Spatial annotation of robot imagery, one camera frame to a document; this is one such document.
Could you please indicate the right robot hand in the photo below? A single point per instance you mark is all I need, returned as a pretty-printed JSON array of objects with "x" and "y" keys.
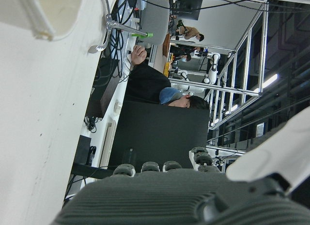
[{"x": 169, "y": 198}]

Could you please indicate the white paper cup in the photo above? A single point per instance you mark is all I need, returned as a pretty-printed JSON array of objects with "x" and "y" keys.
[{"x": 60, "y": 12}]

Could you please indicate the black monitor with stand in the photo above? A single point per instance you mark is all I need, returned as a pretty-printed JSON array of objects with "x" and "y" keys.
[{"x": 157, "y": 133}]

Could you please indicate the beige keyboard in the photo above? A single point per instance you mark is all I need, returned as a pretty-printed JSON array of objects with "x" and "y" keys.
[{"x": 107, "y": 142}]

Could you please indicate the white computer mouse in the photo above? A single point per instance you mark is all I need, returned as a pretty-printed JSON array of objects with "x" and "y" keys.
[{"x": 118, "y": 107}]

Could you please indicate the person in black shirt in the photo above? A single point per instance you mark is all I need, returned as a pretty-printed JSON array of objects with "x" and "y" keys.
[{"x": 145, "y": 82}]

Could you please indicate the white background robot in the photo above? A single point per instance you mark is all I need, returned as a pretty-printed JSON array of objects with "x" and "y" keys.
[{"x": 213, "y": 72}]

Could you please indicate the ceiling light bar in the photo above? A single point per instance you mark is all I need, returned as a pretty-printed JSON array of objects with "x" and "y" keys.
[{"x": 268, "y": 81}]

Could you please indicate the person in brown jacket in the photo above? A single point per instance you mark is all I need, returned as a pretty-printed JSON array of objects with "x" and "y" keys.
[{"x": 191, "y": 31}]

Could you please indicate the white wall vent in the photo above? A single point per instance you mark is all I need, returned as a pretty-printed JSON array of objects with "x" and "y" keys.
[{"x": 260, "y": 130}]

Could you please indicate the aluminium frame cage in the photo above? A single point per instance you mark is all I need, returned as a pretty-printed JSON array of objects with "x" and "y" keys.
[{"x": 263, "y": 53}]

